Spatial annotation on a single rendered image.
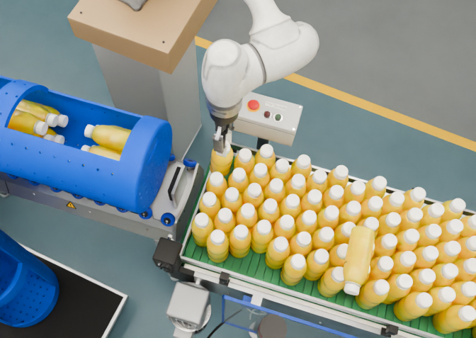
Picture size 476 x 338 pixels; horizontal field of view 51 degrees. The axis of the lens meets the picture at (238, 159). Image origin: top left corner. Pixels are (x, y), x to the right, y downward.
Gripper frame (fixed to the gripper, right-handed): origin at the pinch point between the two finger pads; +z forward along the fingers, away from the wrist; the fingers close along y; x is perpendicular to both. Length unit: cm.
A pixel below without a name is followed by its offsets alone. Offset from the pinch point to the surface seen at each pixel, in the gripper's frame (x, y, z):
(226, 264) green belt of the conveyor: 9.3, 26.4, 27.6
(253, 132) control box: 5.4, -14.2, 14.8
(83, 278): -56, 33, 103
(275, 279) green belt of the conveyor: 25.2, 26.3, 27.6
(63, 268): -66, 32, 103
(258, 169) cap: 11.1, 0.3, 9.6
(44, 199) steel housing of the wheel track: -55, 23, 31
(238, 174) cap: 5.8, 3.9, 9.6
